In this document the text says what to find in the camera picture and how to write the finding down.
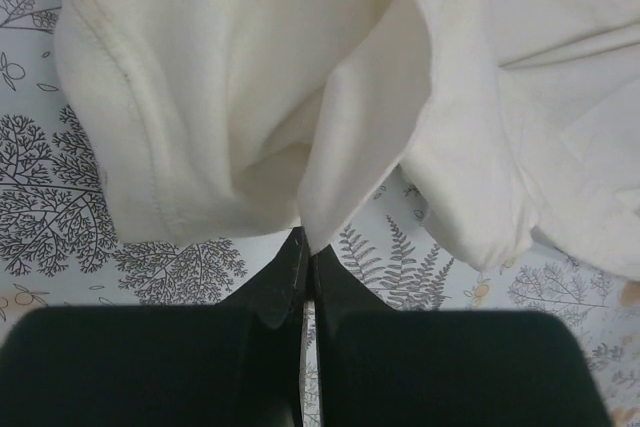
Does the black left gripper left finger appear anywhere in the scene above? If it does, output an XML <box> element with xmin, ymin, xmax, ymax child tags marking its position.
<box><xmin>1</xmin><ymin>229</ymin><xmax>309</xmax><ymax>426</ymax></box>

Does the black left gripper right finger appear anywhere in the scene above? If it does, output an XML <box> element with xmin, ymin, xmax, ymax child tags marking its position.
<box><xmin>310</xmin><ymin>249</ymin><xmax>610</xmax><ymax>426</ymax></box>

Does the cream white t shirt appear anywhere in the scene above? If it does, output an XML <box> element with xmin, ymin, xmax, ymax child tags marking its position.
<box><xmin>54</xmin><ymin>0</ymin><xmax>639</xmax><ymax>280</ymax></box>

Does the floral patterned table mat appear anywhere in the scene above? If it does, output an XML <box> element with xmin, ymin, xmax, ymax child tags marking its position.
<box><xmin>1</xmin><ymin>0</ymin><xmax>639</xmax><ymax>426</ymax></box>

